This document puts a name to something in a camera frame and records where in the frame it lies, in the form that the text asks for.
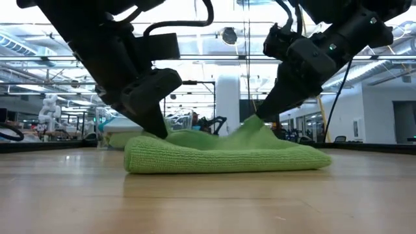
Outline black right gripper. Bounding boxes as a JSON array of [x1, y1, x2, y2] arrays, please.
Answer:
[[254, 8, 395, 124]]

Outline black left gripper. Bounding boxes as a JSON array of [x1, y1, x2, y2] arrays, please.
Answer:
[[69, 21, 183, 140]]

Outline clear plastic bin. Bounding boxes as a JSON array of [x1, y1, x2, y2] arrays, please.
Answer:
[[95, 107, 195, 151]]

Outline black monitor screen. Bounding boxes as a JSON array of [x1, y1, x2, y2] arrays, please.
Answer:
[[239, 99, 258, 123]]

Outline white pillar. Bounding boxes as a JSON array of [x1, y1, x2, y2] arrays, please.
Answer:
[[215, 73, 242, 136]]

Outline long ceiling light strip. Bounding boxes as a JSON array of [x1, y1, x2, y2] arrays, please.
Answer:
[[180, 55, 240, 61]]

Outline white robot figure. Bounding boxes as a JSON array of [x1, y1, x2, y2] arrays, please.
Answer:
[[38, 94, 62, 133]]

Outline grey door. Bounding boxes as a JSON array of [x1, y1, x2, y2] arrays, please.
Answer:
[[392, 100, 416, 144]]

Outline yellow cable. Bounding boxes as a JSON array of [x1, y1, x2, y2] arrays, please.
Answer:
[[317, 96, 328, 143]]

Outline black hanging arm cable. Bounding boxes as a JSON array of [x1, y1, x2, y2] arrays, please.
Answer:
[[323, 58, 354, 143]]

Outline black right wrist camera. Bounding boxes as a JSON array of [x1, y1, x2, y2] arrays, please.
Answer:
[[262, 21, 294, 62]]

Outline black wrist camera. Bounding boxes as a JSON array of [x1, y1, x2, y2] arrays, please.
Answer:
[[136, 32, 181, 62], [262, 21, 294, 62]]

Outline black distant station frame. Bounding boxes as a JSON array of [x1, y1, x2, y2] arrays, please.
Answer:
[[163, 80, 216, 118]]

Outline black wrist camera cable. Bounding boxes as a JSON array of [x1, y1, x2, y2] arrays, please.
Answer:
[[142, 0, 215, 37], [275, 0, 305, 35]]

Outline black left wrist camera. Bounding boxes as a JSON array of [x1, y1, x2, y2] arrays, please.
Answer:
[[136, 32, 181, 62]]

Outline black ceiling cable reel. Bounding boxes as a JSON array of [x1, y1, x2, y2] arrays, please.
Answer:
[[220, 27, 239, 46]]

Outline black arm base cable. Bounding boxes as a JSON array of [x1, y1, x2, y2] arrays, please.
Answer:
[[0, 122, 25, 142]]

